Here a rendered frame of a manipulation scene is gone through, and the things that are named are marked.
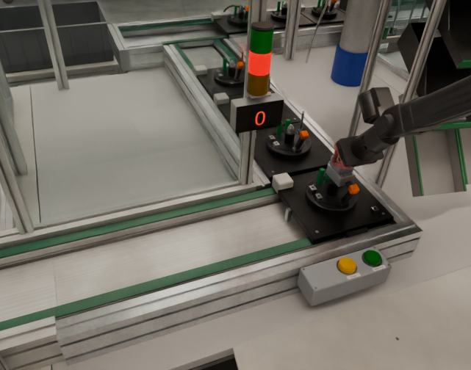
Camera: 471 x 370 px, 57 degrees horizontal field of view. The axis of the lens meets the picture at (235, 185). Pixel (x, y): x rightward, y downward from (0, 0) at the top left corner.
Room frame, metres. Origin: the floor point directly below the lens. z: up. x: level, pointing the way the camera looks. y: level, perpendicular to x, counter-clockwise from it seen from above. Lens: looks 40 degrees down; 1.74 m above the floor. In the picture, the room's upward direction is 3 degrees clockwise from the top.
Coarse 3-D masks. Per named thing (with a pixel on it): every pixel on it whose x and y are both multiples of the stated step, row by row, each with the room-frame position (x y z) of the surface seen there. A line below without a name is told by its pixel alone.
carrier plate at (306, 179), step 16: (304, 176) 0.98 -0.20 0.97; (288, 192) 0.91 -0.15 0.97; (304, 192) 0.91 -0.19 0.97; (368, 192) 0.93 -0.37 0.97; (304, 208) 0.84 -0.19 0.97; (368, 208) 0.86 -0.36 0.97; (384, 208) 0.86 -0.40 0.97; (304, 224) 0.79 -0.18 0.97; (320, 224) 0.79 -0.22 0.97; (336, 224) 0.79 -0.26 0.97; (352, 224) 0.80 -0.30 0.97; (368, 224) 0.80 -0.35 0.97; (320, 240) 0.74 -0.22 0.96
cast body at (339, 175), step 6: (330, 162) 0.89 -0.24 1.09; (330, 168) 0.89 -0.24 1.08; (336, 168) 0.87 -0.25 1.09; (330, 174) 0.88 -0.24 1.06; (336, 174) 0.86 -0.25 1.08; (342, 174) 0.86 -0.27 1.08; (348, 174) 0.86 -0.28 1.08; (354, 174) 0.86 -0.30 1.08; (336, 180) 0.85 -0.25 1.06; (342, 180) 0.84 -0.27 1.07; (348, 180) 0.85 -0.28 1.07
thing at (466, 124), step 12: (408, 24) 1.13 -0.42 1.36; (420, 24) 1.14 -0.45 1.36; (408, 36) 1.12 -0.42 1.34; (420, 36) 1.16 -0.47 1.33; (408, 48) 1.10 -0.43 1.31; (432, 48) 1.16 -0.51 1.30; (444, 48) 1.16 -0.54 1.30; (408, 60) 1.09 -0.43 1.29; (432, 60) 1.12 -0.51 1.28; (444, 60) 1.12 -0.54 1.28; (432, 72) 1.08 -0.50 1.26; (444, 72) 1.09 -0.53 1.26; (456, 72) 1.08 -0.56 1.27; (468, 72) 1.04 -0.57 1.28; (420, 84) 1.01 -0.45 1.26; (432, 84) 1.04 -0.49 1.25; (444, 84) 1.05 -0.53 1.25; (420, 96) 1.00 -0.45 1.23; (468, 120) 0.95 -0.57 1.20
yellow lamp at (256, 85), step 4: (248, 72) 0.92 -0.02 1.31; (248, 76) 0.92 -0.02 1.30; (252, 76) 0.91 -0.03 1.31; (256, 76) 0.90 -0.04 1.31; (260, 76) 0.90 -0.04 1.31; (264, 76) 0.90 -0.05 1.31; (268, 76) 0.92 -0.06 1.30; (248, 80) 0.91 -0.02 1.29; (252, 80) 0.91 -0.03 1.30; (256, 80) 0.90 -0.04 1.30; (260, 80) 0.90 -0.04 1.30; (264, 80) 0.90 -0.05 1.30; (268, 80) 0.92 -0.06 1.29; (248, 84) 0.91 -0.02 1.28; (252, 84) 0.90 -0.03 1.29; (256, 84) 0.90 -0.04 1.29; (260, 84) 0.90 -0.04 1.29; (264, 84) 0.91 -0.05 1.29; (268, 84) 0.92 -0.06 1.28; (248, 88) 0.91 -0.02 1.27; (252, 88) 0.90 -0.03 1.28; (256, 88) 0.90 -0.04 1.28; (260, 88) 0.90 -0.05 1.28; (264, 88) 0.91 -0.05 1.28; (248, 92) 0.91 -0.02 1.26; (252, 92) 0.90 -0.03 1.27; (256, 92) 0.90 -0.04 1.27; (260, 92) 0.90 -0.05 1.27; (264, 92) 0.91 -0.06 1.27
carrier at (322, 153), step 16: (304, 112) 1.18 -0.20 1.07; (272, 128) 1.23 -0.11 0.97; (288, 128) 1.12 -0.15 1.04; (304, 128) 1.24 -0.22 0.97; (256, 144) 1.13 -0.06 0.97; (272, 144) 1.11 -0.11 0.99; (288, 144) 1.11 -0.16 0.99; (304, 144) 1.12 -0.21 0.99; (320, 144) 1.15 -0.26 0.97; (256, 160) 1.05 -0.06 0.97; (272, 160) 1.05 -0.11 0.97; (288, 160) 1.06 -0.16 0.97; (304, 160) 1.06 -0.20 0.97; (320, 160) 1.07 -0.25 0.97; (272, 176) 0.97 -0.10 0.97
